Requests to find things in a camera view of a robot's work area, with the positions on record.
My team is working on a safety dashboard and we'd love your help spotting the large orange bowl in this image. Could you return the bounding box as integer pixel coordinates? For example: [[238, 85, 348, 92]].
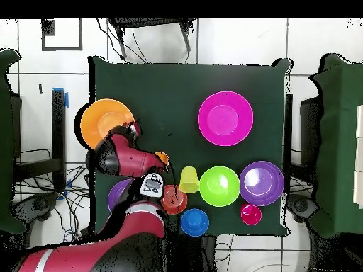
[[79, 98, 136, 150]]

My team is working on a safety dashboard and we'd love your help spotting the orange cup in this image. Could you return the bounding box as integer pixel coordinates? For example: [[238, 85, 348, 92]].
[[154, 151, 170, 168]]

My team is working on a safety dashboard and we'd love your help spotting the dark green table cloth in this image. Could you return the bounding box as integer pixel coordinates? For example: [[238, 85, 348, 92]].
[[86, 56, 291, 237]]

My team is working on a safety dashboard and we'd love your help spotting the purple bowl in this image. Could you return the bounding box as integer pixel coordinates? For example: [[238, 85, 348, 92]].
[[107, 178, 134, 212], [239, 160, 285, 207]]

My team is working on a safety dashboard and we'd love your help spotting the yellow cup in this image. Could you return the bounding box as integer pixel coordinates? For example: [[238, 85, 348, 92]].
[[179, 166, 200, 194]]

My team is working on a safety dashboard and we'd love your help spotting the red-orange bowl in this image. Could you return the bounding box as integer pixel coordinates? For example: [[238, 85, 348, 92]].
[[160, 184, 189, 215]]

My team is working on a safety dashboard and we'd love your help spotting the pink bowl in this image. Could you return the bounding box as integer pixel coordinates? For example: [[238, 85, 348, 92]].
[[197, 91, 255, 147]]

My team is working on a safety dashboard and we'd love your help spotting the green bowl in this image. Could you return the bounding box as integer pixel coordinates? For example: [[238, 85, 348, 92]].
[[199, 166, 241, 208]]

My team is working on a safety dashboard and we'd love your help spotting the black metal stand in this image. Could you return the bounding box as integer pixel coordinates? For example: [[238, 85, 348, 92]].
[[108, 18, 198, 60]]

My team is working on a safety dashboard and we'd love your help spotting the blue bowl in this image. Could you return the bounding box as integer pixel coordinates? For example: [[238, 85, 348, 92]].
[[180, 208, 210, 237]]

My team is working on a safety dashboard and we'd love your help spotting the green cloth covered table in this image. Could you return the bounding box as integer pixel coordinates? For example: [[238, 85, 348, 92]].
[[0, 49, 25, 234], [310, 52, 363, 239]]

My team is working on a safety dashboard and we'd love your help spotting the red cup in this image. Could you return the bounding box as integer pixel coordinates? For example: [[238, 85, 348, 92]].
[[240, 203, 263, 227]]

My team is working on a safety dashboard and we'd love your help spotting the black metal table frame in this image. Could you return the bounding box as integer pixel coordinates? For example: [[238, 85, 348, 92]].
[[12, 87, 69, 193]]

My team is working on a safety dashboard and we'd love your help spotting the black square floor frame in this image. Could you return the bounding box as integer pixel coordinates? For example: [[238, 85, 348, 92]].
[[41, 18, 84, 52]]

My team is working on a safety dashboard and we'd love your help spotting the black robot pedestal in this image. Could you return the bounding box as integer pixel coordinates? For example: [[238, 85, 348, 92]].
[[167, 234, 218, 272]]

